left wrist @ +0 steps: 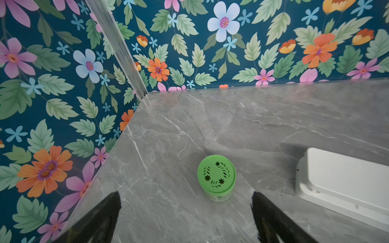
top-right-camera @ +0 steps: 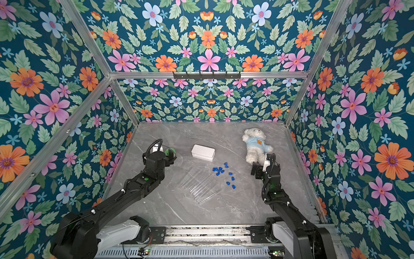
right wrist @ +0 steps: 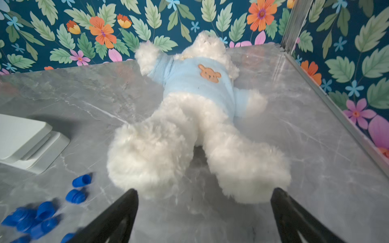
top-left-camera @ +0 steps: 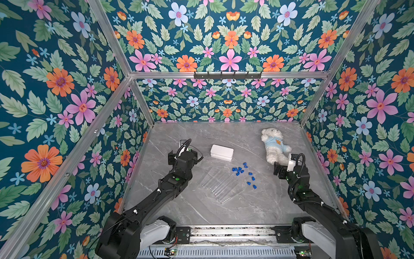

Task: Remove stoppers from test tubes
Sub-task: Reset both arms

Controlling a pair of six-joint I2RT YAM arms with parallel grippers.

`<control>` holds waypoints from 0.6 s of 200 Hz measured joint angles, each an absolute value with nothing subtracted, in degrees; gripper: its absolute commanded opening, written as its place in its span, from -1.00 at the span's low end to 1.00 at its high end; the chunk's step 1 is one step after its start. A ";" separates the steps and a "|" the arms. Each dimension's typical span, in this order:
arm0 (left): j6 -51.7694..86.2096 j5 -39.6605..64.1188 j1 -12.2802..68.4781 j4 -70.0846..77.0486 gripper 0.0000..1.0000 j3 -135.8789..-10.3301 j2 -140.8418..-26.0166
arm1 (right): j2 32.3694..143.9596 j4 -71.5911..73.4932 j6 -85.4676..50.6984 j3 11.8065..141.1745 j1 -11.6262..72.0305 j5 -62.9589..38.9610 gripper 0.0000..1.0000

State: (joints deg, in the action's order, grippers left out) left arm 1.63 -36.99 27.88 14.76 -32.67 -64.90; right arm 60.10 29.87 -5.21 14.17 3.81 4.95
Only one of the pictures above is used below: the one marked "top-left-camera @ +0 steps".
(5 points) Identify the test tube group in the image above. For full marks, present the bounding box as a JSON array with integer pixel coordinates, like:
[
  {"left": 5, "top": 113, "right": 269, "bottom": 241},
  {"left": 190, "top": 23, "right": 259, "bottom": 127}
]
[
  {"left": 220, "top": 188, "right": 244, "bottom": 204},
  {"left": 218, "top": 183, "right": 241, "bottom": 204}
]

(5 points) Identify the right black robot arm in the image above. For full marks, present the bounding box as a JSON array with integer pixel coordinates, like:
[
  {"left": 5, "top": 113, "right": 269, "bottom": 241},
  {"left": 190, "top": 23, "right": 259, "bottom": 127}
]
[{"left": 273, "top": 153, "right": 383, "bottom": 259}]

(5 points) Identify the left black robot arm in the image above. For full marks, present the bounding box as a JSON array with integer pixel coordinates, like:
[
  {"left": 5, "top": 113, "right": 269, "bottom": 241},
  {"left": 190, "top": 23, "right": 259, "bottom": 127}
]
[{"left": 95, "top": 139, "right": 201, "bottom": 259}]

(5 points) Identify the white rectangular plastic box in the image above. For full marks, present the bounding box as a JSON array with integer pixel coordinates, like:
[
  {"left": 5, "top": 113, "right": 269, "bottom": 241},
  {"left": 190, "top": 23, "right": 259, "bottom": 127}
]
[{"left": 210, "top": 144, "right": 234, "bottom": 161}]

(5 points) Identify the white teddy bear blue shirt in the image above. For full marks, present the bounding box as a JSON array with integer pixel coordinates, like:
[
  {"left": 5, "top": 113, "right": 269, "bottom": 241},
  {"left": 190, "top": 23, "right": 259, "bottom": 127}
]
[{"left": 261, "top": 128, "right": 292, "bottom": 166}]

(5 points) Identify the white ventilation grille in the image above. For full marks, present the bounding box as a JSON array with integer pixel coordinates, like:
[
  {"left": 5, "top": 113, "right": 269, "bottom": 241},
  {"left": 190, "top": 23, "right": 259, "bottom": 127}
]
[{"left": 137, "top": 247, "right": 296, "bottom": 259}]

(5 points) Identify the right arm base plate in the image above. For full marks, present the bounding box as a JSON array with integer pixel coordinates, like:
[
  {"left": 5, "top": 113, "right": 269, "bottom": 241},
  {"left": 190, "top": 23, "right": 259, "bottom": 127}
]
[{"left": 272, "top": 226, "right": 296, "bottom": 243}]

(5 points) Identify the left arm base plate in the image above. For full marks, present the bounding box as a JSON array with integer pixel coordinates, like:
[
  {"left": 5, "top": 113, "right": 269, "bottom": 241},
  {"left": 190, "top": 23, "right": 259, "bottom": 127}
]
[{"left": 163, "top": 226, "right": 191, "bottom": 245}]

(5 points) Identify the aluminium front rail frame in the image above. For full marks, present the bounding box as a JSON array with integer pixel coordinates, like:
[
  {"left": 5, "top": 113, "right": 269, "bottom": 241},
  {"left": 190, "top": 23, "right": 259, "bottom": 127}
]
[{"left": 157, "top": 225, "right": 278, "bottom": 244}]

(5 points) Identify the black hook rail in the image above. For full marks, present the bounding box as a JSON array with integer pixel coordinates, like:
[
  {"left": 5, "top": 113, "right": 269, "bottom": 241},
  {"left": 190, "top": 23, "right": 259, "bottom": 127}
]
[{"left": 193, "top": 72, "right": 262, "bottom": 81}]

